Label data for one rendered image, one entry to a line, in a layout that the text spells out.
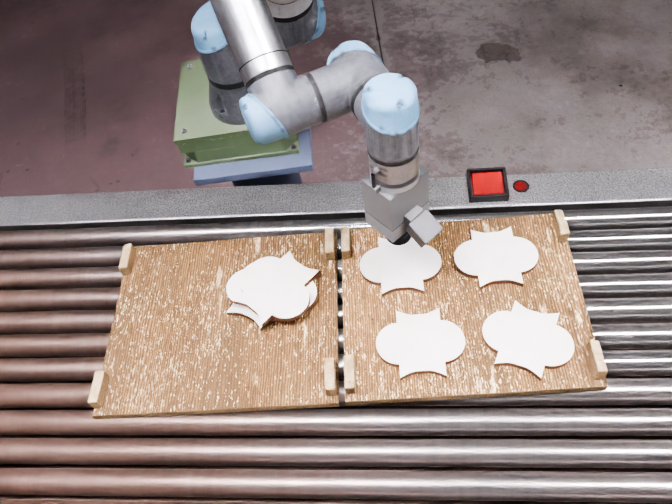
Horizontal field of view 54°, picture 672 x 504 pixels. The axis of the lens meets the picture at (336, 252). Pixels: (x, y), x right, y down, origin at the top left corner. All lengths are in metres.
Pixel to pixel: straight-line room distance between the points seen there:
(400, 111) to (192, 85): 0.82
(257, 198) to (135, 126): 1.79
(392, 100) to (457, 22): 2.47
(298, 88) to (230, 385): 0.50
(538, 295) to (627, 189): 0.32
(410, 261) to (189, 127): 0.60
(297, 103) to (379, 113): 0.13
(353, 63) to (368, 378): 0.49
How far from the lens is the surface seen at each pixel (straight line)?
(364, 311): 1.16
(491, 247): 1.23
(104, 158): 3.04
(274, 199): 1.37
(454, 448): 1.07
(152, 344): 1.22
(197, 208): 1.41
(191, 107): 1.57
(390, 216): 1.02
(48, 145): 3.23
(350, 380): 1.07
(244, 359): 1.15
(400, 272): 1.19
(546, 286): 1.20
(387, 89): 0.91
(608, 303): 1.23
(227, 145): 1.51
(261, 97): 0.96
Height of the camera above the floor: 1.93
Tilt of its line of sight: 53 degrees down
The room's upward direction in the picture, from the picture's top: 11 degrees counter-clockwise
